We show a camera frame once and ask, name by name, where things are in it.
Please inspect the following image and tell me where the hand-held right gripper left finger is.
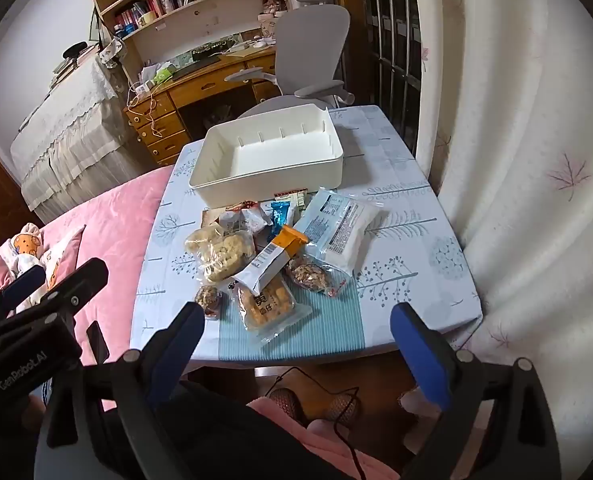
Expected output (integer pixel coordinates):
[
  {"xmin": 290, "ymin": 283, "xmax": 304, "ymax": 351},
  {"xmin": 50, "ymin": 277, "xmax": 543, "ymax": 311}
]
[{"xmin": 34, "ymin": 301, "xmax": 207, "ymax": 480}]

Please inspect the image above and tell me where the clear nut bar packet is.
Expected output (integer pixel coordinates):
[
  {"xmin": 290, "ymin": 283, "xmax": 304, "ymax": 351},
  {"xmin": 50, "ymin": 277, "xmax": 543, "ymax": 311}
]
[{"xmin": 284, "ymin": 255, "xmax": 350, "ymax": 300}]

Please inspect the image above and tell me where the white leaf print curtain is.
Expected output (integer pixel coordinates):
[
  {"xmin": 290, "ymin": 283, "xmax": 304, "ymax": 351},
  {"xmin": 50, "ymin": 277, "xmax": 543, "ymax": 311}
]
[{"xmin": 411, "ymin": 0, "xmax": 593, "ymax": 413}]

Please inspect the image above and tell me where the wooden bookshelf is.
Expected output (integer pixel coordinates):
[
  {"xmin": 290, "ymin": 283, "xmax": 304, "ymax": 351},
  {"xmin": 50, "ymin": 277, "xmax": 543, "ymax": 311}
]
[{"xmin": 87, "ymin": 0, "xmax": 298, "ymax": 62}]

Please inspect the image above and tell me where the bear print plush toy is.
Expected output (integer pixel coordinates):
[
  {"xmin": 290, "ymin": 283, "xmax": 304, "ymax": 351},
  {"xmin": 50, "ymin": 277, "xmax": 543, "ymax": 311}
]
[{"xmin": 0, "ymin": 222, "xmax": 45, "ymax": 282}]

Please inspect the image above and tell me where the black cable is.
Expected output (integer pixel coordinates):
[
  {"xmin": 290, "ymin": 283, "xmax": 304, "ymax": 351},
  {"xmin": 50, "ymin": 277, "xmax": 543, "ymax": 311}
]
[{"xmin": 264, "ymin": 366, "xmax": 372, "ymax": 480}]

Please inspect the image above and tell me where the clear orange biscuit packet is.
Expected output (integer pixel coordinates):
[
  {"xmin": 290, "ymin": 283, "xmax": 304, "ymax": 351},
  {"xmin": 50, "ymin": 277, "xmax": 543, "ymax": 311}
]
[{"xmin": 231, "ymin": 277, "xmax": 313, "ymax": 347}]

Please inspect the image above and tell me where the lace cloth covered cabinet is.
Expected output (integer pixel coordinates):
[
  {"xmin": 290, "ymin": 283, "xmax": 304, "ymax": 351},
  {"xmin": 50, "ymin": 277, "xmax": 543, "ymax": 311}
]
[{"xmin": 10, "ymin": 54, "xmax": 143, "ymax": 212}]

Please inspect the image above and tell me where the person's pink fleece garment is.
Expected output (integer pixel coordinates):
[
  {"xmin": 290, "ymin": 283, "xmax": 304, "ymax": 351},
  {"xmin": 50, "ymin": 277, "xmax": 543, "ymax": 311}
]
[{"xmin": 246, "ymin": 396, "xmax": 402, "ymax": 480}]

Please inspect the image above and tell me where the tree print tablecloth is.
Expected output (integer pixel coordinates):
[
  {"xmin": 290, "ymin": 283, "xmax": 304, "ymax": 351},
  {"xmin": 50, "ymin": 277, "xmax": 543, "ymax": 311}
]
[{"xmin": 129, "ymin": 105, "xmax": 483, "ymax": 364}]

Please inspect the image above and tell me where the grey office chair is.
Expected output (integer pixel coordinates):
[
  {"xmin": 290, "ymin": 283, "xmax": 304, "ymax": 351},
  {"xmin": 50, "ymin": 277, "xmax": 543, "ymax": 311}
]
[{"xmin": 225, "ymin": 0, "xmax": 350, "ymax": 119}]

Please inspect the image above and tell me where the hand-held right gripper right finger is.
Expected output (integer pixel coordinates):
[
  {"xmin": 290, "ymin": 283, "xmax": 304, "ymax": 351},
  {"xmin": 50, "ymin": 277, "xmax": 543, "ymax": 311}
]
[{"xmin": 389, "ymin": 302, "xmax": 563, "ymax": 480}]

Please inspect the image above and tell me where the red silver bread packet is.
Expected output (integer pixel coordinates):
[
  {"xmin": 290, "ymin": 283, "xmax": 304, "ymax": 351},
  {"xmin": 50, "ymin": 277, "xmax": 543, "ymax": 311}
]
[{"xmin": 219, "ymin": 200, "xmax": 273, "ymax": 237}]

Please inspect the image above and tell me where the black keyboard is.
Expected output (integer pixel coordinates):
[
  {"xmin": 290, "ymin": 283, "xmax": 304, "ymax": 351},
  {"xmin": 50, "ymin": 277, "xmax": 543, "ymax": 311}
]
[{"xmin": 173, "ymin": 55, "xmax": 223, "ymax": 80}]

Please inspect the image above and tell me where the patterned white pouch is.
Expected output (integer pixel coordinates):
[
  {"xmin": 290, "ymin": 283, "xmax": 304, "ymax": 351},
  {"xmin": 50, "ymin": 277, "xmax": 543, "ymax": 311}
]
[{"xmin": 99, "ymin": 36, "xmax": 127, "ymax": 70}]

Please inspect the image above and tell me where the black smartphone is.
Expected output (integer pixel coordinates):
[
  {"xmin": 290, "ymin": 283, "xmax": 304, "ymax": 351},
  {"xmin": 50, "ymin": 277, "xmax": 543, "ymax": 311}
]
[{"xmin": 85, "ymin": 321, "xmax": 110, "ymax": 364}]

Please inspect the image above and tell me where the white plastic storage box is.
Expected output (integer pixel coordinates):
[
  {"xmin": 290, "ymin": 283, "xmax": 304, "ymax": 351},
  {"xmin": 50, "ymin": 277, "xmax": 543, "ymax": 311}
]
[{"xmin": 189, "ymin": 102, "xmax": 346, "ymax": 209}]

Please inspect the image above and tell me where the pink mesh slipper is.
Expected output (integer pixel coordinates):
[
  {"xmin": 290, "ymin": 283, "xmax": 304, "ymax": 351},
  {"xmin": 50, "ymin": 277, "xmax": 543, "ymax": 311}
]
[
  {"xmin": 325, "ymin": 394, "xmax": 361, "ymax": 428},
  {"xmin": 267, "ymin": 387, "xmax": 307, "ymax": 423}
]

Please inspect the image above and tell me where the small blue snack packet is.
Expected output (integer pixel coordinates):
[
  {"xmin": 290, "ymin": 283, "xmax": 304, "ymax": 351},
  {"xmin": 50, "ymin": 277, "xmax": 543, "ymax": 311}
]
[{"xmin": 269, "ymin": 200, "xmax": 297, "ymax": 239}]

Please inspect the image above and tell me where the wooden desk with drawers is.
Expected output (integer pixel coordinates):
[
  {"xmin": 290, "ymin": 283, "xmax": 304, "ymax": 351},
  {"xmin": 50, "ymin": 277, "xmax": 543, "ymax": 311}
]
[{"xmin": 123, "ymin": 51, "xmax": 280, "ymax": 167}]

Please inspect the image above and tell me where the metal window grille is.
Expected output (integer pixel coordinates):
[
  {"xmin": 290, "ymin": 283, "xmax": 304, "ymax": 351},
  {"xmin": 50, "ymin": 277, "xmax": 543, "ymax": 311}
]
[{"xmin": 359, "ymin": 0, "xmax": 423, "ymax": 157}]

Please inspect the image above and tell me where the pale puffed snack packet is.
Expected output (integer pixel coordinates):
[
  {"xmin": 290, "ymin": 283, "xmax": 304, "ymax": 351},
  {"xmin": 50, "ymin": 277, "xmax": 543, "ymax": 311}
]
[
  {"xmin": 202, "ymin": 231, "xmax": 257, "ymax": 284},
  {"xmin": 184, "ymin": 226, "xmax": 226, "ymax": 263}
]

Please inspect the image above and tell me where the green yellow snack packet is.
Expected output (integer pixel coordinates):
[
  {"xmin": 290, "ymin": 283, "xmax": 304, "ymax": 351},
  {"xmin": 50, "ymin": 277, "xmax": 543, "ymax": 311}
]
[{"xmin": 273, "ymin": 187, "xmax": 310, "ymax": 211}]

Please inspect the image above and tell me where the light blue bread packet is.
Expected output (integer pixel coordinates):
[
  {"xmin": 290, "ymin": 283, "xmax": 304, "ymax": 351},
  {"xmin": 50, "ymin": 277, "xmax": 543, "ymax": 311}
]
[{"xmin": 294, "ymin": 187, "xmax": 383, "ymax": 277}]

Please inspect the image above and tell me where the crumpled plastic bag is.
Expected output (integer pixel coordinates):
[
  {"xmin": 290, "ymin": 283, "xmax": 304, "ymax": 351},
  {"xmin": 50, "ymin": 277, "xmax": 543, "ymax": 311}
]
[{"xmin": 202, "ymin": 105, "xmax": 240, "ymax": 131}]

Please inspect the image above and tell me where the bear print pillow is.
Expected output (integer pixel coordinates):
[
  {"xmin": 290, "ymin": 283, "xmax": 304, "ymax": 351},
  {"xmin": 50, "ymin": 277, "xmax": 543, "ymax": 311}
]
[{"xmin": 40, "ymin": 225, "xmax": 87, "ymax": 292}]

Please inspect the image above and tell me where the small nut date packet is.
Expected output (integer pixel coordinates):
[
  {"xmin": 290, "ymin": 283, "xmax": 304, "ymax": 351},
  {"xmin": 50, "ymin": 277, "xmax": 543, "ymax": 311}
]
[{"xmin": 194, "ymin": 284, "xmax": 225, "ymax": 320}]

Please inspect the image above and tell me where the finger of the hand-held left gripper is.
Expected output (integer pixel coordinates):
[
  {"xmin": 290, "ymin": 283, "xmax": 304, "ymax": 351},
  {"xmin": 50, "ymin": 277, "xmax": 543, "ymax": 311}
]
[
  {"xmin": 41, "ymin": 257, "xmax": 110, "ymax": 313},
  {"xmin": 0, "ymin": 262, "xmax": 47, "ymax": 319}
]

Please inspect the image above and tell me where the person's black garment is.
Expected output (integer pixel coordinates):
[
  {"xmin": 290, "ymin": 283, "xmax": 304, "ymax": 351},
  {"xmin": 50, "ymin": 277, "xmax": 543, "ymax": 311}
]
[{"xmin": 154, "ymin": 380, "xmax": 330, "ymax": 480}]

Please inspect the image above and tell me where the orange white bar packet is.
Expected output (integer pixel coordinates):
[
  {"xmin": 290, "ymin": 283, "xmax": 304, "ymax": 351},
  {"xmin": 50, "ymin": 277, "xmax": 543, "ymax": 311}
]
[{"xmin": 231, "ymin": 225, "xmax": 310, "ymax": 296}]

